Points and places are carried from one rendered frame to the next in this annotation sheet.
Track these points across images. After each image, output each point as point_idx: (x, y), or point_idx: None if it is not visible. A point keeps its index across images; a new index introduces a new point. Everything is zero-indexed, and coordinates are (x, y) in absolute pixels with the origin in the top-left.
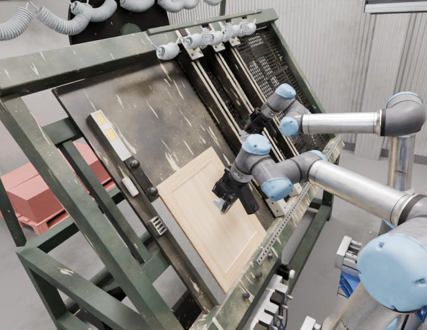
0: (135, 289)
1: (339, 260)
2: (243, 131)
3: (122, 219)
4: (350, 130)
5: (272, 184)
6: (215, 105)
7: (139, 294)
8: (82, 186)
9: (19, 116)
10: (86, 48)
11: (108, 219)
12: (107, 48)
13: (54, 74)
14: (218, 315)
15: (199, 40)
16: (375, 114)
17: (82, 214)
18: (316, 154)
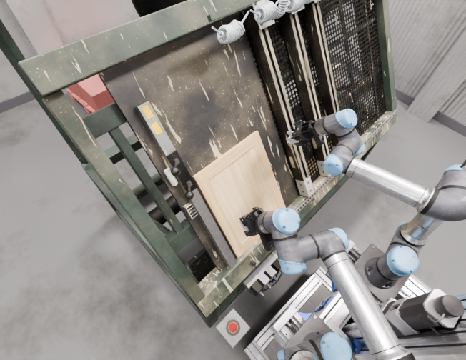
0: (165, 263)
1: None
2: (291, 132)
3: (161, 200)
4: (391, 196)
5: (286, 266)
6: (272, 85)
7: (167, 266)
8: (126, 184)
9: (64, 118)
10: (136, 28)
11: (150, 196)
12: (161, 24)
13: (98, 70)
14: (227, 276)
15: (272, 13)
16: (424, 194)
17: (125, 208)
18: (341, 239)
